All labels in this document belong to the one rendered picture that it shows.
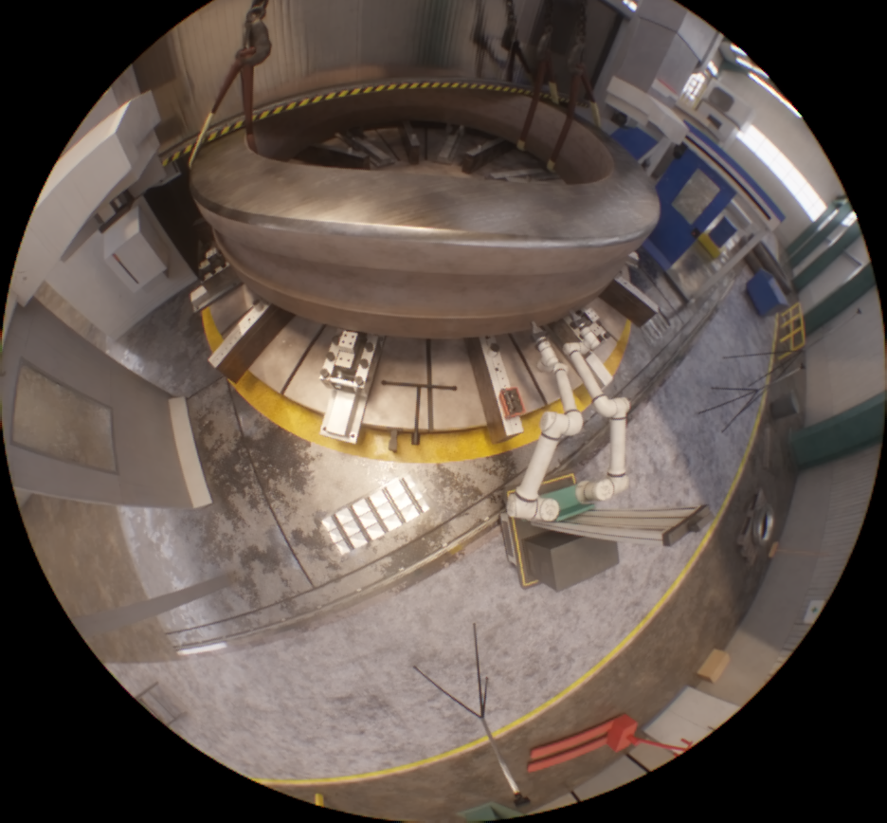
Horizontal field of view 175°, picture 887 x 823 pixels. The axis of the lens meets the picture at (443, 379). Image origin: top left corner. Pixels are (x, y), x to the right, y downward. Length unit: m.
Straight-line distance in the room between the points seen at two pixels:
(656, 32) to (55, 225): 6.07
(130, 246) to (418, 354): 3.57
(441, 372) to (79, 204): 2.96
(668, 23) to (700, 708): 9.18
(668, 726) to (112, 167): 7.74
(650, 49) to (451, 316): 4.79
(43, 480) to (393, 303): 2.59
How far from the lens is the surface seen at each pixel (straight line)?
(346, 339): 2.10
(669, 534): 1.35
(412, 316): 1.81
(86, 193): 2.07
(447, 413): 2.42
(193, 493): 3.32
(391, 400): 2.43
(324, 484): 2.73
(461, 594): 2.85
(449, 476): 2.66
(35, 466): 2.34
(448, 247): 1.38
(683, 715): 6.01
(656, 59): 5.18
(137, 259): 4.12
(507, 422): 2.12
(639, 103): 5.02
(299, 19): 3.75
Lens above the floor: 2.63
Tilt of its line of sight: 67 degrees down
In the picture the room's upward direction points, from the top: 18 degrees clockwise
